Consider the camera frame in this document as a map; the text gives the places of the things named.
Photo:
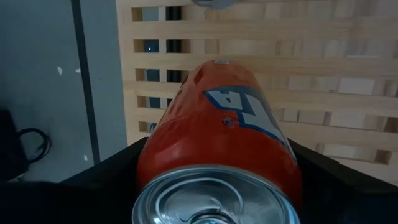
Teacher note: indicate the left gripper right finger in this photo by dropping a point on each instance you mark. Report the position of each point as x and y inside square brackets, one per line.
[342, 196]

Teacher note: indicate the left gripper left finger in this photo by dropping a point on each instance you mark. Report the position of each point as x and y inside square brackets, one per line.
[93, 199]

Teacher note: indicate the orange Fanta can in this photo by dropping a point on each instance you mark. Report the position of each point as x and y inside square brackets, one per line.
[211, 146]

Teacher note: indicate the wooden slatted shelf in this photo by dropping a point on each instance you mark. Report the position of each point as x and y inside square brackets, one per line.
[280, 65]

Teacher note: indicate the black floor box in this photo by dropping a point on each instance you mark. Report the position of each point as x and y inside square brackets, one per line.
[9, 149]

